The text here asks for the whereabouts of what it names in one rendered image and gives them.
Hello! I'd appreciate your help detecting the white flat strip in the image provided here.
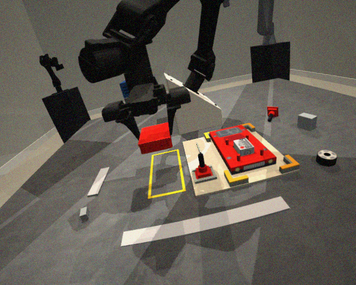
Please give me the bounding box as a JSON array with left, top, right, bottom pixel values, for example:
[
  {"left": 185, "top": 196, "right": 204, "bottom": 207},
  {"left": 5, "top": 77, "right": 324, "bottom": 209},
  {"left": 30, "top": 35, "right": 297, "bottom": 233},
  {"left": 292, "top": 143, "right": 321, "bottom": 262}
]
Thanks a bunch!
[{"left": 121, "top": 197, "right": 290, "bottom": 246}]

